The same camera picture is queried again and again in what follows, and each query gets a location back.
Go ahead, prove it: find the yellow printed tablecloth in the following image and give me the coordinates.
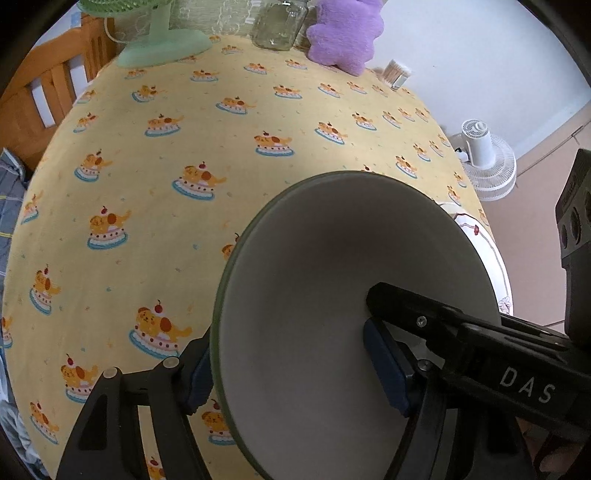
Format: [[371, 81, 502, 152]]
[[0, 30, 497, 480]]

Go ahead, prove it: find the red patterned scalloped plate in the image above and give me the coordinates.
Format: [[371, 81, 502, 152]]
[[436, 199, 514, 317]]

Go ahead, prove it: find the white floor fan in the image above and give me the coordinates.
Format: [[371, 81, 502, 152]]
[[450, 119, 517, 203]]

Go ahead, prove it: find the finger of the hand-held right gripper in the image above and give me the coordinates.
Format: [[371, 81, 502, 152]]
[[367, 282, 463, 352]]

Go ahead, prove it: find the purple plush toy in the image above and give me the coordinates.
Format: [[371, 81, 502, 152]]
[[306, 0, 386, 77]]

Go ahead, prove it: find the large floral ceramic bowl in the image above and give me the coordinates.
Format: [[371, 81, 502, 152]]
[[210, 170, 502, 480]]

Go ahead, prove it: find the green desk fan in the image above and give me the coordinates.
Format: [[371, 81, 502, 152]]
[[76, 0, 212, 68]]

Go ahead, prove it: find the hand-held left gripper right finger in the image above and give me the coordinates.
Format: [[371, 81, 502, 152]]
[[362, 318, 522, 480]]

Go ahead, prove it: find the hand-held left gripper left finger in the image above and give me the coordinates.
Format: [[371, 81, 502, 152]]
[[55, 339, 218, 480]]

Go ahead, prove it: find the wooden chair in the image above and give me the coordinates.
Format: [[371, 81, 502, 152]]
[[0, 13, 116, 171]]

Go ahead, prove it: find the blue plaid cloth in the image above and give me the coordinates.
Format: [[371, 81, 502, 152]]
[[0, 148, 31, 287]]

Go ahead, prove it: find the glass jar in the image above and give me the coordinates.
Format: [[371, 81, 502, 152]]
[[250, 0, 309, 51]]

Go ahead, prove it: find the toothpick holder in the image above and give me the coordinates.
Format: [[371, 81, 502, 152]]
[[383, 59, 413, 90]]

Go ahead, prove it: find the beige door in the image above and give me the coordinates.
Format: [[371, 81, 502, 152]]
[[515, 90, 591, 195]]

